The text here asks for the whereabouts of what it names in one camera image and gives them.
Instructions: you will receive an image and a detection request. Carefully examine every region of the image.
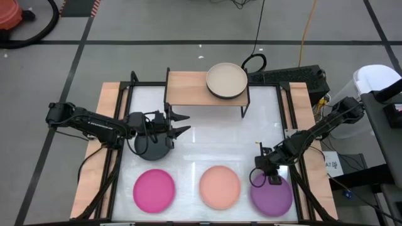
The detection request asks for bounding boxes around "dark grey plate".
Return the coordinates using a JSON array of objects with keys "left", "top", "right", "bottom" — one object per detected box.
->
[{"left": 134, "top": 131, "right": 173, "bottom": 162}]

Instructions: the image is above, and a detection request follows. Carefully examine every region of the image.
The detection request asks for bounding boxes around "black mat striped edge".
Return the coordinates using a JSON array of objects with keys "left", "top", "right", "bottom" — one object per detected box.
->
[{"left": 59, "top": 0, "right": 102, "bottom": 18}]

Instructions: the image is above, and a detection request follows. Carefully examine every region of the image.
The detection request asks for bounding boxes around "yellow orange cable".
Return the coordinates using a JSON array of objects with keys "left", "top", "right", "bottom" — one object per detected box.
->
[{"left": 297, "top": 0, "right": 318, "bottom": 68}]

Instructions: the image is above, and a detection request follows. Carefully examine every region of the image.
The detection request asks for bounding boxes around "black computer box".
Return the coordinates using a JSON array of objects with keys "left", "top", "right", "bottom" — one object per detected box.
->
[{"left": 247, "top": 64, "right": 331, "bottom": 107}]

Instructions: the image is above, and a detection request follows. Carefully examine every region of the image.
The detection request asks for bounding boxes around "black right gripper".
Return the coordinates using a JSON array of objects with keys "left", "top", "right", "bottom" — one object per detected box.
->
[{"left": 254, "top": 154, "right": 283, "bottom": 186}]

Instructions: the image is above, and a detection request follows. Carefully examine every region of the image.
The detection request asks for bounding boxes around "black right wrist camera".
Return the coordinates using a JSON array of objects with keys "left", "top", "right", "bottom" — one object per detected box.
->
[{"left": 256, "top": 143, "right": 273, "bottom": 158}]

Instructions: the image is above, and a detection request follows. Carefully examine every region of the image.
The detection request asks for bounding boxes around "white paper sign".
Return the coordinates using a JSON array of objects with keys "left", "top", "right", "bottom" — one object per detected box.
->
[{"left": 323, "top": 151, "right": 345, "bottom": 178}]

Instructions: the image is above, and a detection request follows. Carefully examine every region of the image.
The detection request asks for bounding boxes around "purple plate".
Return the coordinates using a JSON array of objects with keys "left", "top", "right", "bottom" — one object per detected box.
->
[{"left": 249, "top": 172, "right": 295, "bottom": 218}]

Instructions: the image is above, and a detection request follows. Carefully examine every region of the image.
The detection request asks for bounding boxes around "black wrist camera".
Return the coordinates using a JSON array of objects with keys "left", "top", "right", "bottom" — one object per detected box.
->
[
  {"left": 256, "top": 143, "right": 273, "bottom": 158},
  {"left": 152, "top": 110, "right": 166, "bottom": 126}
]

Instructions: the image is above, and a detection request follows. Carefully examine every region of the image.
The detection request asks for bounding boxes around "grey side table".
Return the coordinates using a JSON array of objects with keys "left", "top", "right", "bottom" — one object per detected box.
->
[{"left": 360, "top": 78, "right": 402, "bottom": 190}]

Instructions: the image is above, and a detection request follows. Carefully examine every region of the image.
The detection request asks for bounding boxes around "white plastic bin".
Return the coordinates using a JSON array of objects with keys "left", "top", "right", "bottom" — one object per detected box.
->
[{"left": 329, "top": 63, "right": 402, "bottom": 141}]

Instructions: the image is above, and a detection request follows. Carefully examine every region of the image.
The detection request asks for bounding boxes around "beige plate dark rim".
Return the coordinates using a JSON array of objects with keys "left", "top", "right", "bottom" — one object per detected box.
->
[{"left": 205, "top": 62, "right": 249, "bottom": 100}]

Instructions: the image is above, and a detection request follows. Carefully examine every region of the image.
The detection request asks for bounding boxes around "magenta plate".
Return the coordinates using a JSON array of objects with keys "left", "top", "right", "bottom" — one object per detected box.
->
[{"left": 132, "top": 168, "right": 177, "bottom": 215}]

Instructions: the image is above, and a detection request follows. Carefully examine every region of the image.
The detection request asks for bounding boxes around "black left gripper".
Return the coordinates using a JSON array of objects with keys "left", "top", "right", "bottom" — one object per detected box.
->
[{"left": 144, "top": 103, "right": 192, "bottom": 150}]

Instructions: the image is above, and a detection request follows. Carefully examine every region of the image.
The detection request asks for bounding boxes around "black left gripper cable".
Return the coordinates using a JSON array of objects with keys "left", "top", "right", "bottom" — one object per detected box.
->
[{"left": 126, "top": 111, "right": 158, "bottom": 156}]

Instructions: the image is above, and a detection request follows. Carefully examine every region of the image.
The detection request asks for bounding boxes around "salmon pink plate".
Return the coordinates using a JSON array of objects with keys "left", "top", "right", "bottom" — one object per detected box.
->
[{"left": 198, "top": 164, "right": 242, "bottom": 211}]

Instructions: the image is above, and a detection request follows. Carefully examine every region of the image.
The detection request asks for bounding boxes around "wooden shelf black metal frame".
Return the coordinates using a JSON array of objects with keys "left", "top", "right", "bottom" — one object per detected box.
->
[{"left": 163, "top": 67, "right": 251, "bottom": 120}]

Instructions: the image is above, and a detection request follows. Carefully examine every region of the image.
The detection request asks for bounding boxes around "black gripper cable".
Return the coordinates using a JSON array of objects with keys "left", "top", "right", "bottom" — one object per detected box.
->
[
  {"left": 126, "top": 111, "right": 158, "bottom": 156},
  {"left": 249, "top": 167, "right": 268, "bottom": 189}
]

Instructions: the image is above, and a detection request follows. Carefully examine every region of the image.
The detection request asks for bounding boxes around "long black cable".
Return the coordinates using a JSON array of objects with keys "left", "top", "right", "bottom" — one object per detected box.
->
[{"left": 241, "top": 0, "right": 268, "bottom": 74}]

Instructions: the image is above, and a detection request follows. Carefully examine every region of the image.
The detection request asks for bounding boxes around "orange vacuum cleaner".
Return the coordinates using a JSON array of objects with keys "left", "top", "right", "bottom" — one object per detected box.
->
[{"left": 0, "top": 0, "right": 36, "bottom": 31}]

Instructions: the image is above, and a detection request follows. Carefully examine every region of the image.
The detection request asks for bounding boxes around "black vacuum hose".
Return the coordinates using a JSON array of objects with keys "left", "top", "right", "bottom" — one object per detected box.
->
[{"left": 0, "top": 0, "right": 61, "bottom": 50}]

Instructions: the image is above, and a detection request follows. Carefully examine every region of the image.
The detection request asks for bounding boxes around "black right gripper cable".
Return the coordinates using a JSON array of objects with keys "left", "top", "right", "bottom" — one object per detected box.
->
[{"left": 249, "top": 167, "right": 268, "bottom": 189}]

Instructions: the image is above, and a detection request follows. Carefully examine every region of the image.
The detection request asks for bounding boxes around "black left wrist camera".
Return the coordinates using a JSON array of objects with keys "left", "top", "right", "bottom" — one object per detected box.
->
[{"left": 152, "top": 110, "right": 166, "bottom": 126}]

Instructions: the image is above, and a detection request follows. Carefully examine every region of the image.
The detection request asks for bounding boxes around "black table frame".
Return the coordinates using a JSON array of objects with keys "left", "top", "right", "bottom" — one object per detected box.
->
[{"left": 74, "top": 70, "right": 339, "bottom": 226}]

